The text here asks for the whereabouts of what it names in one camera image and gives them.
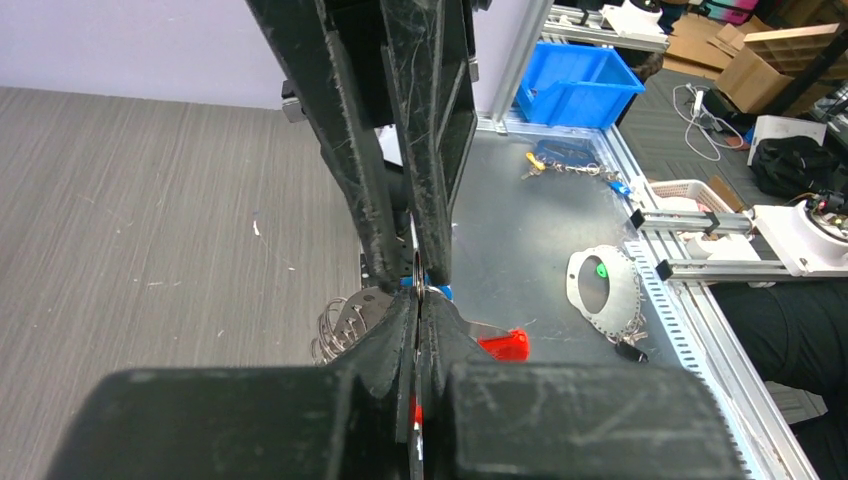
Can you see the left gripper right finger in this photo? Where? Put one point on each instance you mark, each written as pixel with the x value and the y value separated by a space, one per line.
pixel 485 419

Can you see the white keyring holder disc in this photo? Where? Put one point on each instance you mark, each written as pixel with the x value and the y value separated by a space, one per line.
pixel 603 284

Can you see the black backpack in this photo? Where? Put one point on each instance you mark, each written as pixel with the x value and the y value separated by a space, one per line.
pixel 791 166

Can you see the cardboard box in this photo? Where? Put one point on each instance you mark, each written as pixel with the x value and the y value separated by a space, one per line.
pixel 769 62

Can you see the silver split keyring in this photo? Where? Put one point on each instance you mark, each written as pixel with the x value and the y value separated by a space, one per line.
pixel 418 276

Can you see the keychain with yellow tag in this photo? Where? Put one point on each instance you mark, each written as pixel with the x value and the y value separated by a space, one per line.
pixel 540 164

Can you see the blue plastic bin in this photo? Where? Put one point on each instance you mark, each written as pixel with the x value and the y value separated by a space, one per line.
pixel 576 86

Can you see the pink white small basket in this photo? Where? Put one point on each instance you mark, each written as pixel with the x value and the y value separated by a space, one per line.
pixel 688 195

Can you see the key with blue tag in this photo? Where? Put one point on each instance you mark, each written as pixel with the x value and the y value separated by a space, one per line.
pixel 443 289

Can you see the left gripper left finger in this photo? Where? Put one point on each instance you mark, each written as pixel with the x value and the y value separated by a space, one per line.
pixel 349 419

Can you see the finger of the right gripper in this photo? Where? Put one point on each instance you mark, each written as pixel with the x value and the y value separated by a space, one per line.
pixel 311 52
pixel 427 60

